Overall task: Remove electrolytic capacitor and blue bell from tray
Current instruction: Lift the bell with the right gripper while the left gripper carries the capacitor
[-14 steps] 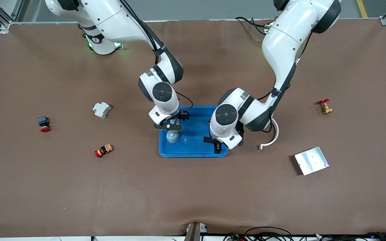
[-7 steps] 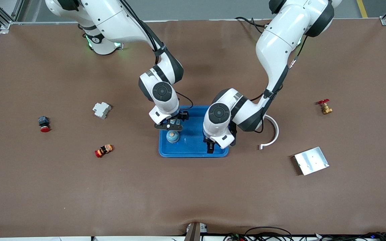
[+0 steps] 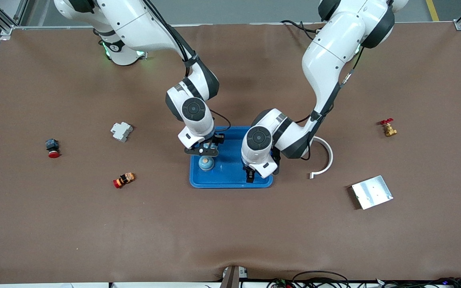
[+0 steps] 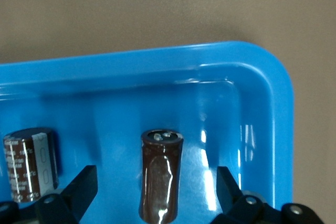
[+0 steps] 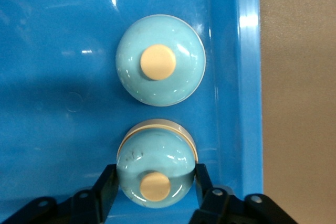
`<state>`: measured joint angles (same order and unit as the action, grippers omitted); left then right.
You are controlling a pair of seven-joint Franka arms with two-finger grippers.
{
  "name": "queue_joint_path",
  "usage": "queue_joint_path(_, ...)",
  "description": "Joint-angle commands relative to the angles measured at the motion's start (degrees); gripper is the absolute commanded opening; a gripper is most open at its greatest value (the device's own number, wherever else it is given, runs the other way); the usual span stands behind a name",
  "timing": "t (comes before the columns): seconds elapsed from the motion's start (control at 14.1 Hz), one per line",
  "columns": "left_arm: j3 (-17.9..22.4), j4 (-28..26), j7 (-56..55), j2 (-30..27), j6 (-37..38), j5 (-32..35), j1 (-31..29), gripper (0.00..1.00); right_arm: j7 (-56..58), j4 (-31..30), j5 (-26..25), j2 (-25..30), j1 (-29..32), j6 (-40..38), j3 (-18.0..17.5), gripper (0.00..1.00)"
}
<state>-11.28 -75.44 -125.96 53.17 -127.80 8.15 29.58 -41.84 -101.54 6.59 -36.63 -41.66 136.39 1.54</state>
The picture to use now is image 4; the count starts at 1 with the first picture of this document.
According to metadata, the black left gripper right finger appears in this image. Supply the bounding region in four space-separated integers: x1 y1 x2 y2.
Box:
212 166 323 224

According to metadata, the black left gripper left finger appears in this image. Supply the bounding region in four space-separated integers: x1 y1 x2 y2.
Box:
0 165 98 224

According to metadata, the glossy brown capacitor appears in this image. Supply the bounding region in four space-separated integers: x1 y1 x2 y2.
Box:
138 129 184 224

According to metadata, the blue plastic tray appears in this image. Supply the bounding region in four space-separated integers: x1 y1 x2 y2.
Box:
0 40 295 224

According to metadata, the brown table cover mat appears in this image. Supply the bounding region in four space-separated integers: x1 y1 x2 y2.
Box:
0 0 336 210

